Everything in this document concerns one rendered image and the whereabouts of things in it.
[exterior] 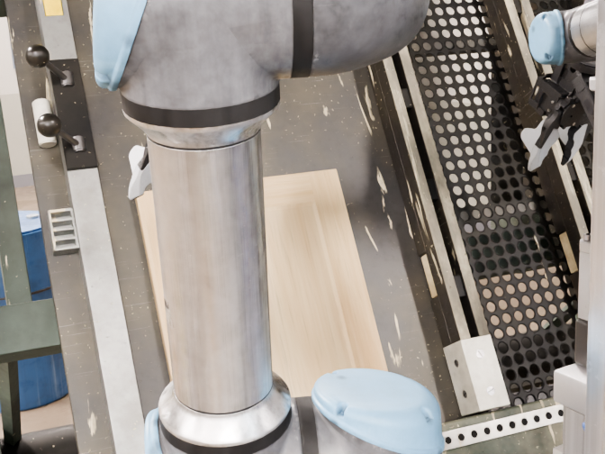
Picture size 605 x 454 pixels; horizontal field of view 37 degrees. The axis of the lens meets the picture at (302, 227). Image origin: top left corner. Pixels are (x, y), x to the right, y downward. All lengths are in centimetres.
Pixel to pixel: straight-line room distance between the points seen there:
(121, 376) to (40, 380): 258
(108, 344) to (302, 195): 44
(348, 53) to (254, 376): 28
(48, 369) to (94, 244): 255
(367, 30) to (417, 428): 35
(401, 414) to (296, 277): 81
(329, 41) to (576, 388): 45
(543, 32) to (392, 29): 72
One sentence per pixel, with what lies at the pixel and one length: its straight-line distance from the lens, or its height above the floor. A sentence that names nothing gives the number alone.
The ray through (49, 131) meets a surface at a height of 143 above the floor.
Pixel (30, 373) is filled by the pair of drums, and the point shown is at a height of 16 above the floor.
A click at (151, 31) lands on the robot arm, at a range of 61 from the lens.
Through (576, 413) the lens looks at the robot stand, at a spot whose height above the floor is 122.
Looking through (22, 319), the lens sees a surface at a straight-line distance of 155.
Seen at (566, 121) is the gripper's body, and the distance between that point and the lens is 158.
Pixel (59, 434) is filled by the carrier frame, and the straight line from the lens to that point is 210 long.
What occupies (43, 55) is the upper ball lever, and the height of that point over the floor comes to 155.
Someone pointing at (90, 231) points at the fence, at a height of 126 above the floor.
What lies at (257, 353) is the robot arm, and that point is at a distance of 75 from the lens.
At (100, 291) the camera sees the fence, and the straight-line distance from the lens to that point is 149.
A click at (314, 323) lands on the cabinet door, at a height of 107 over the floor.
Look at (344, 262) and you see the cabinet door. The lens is 162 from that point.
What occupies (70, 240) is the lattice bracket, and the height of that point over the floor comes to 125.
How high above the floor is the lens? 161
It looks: 14 degrees down
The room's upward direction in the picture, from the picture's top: 3 degrees counter-clockwise
